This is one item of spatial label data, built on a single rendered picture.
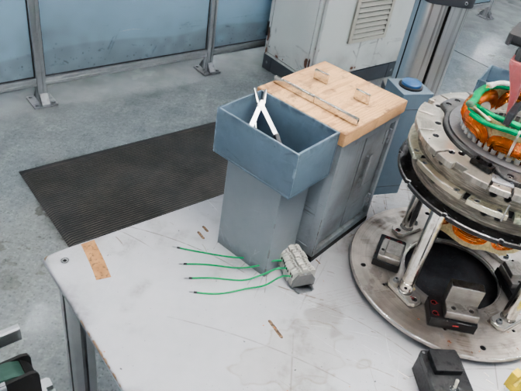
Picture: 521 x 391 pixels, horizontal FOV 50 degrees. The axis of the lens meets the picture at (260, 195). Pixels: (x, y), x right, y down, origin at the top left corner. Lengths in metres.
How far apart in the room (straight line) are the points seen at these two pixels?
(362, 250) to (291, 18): 2.38
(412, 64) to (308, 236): 0.52
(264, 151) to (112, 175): 1.69
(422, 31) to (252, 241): 0.63
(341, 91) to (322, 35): 2.18
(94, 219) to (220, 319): 1.40
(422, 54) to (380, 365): 0.72
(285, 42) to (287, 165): 2.59
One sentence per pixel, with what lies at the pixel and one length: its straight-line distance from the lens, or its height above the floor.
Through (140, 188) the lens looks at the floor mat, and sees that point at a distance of 2.42.
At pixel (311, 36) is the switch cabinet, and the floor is 0.36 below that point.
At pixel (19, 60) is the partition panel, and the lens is 2.94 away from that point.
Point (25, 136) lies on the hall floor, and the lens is 2.80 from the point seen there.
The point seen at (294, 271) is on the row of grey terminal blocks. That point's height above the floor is 0.82.
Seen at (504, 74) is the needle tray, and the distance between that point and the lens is 1.33.
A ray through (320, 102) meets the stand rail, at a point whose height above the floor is 1.07.
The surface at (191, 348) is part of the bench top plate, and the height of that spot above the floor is 0.78.
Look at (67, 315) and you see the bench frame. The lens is 1.10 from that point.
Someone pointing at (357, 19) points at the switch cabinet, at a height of 0.45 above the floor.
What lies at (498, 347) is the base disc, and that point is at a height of 0.80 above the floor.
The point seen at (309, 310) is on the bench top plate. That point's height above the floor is 0.78.
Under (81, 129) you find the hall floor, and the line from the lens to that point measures 2.83.
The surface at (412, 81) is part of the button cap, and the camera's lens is 1.18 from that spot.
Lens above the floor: 1.50
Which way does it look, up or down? 37 degrees down
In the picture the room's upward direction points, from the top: 10 degrees clockwise
